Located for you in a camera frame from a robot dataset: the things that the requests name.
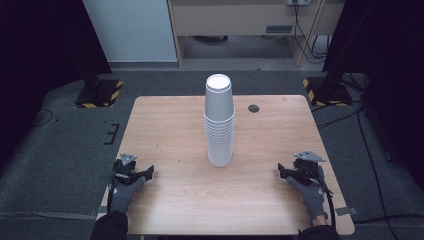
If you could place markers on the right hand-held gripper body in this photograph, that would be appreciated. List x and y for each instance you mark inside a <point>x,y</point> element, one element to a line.
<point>308,168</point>

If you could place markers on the light wooden desk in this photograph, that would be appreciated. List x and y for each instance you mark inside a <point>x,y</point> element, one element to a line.
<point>233,18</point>

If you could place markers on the dark round table grommet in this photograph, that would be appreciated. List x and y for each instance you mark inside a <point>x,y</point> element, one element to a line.
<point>253,108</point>

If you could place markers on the grey tape piece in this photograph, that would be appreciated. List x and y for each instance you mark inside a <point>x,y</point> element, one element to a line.
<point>346,211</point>

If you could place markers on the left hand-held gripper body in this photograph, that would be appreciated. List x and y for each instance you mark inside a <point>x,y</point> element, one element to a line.
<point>124,166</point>

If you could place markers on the black curtain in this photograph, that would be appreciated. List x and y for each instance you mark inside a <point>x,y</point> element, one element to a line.
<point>390,50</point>
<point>40,50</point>

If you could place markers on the grey label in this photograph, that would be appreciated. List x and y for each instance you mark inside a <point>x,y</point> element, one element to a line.
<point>279,29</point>

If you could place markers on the person's left hand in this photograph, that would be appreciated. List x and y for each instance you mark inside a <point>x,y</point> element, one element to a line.
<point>122,196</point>

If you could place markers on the person's right hand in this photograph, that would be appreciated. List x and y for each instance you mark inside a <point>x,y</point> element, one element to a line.
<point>311,196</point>

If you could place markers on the white power strip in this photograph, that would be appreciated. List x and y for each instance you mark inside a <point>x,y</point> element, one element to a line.
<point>299,2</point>

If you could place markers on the black tape mark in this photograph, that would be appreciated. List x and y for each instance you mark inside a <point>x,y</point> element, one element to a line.
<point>112,133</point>

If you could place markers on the striped black stand base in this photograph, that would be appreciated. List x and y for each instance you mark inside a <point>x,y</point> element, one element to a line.
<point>100,95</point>
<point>328,95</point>

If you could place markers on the stack of white paper cups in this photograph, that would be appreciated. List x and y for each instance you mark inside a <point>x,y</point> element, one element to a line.
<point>219,133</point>

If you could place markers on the white cabinet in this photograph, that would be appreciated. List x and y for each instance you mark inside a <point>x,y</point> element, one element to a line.
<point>130,30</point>

